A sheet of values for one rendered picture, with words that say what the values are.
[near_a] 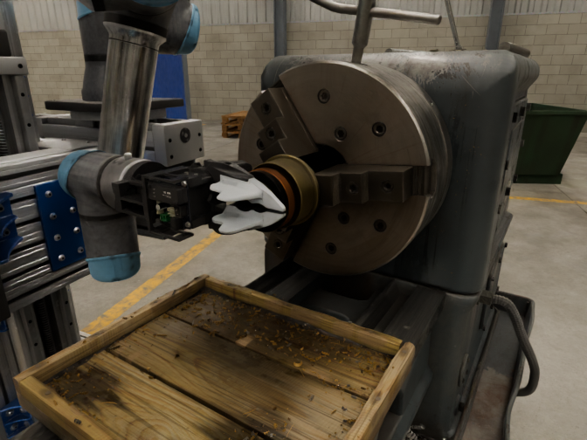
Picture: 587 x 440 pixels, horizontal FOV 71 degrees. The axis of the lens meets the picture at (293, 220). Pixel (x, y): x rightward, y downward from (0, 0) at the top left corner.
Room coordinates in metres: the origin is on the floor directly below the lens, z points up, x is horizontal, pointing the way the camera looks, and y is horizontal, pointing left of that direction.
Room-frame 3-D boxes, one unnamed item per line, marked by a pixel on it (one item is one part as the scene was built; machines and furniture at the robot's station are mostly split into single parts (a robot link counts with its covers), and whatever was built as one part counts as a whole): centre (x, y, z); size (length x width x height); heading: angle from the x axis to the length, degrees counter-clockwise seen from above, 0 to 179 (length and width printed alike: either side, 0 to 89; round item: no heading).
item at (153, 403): (0.40, 0.08, 0.89); 0.36 x 0.30 x 0.04; 58
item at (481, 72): (0.98, -0.27, 1.06); 0.59 x 0.48 x 0.39; 148
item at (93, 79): (1.04, 0.43, 1.21); 0.15 x 0.15 x 0.10
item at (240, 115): (8.91, 0.91, 0.22); 1.25 x 0.86 x 0.44; 166
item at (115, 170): (0.54, 0.21, 1.08); 0.08 x 0.05 x 0.08; 147
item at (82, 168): (0.58, 0.28, 1.08); 0.11 x 0.08 x 0.09; 57
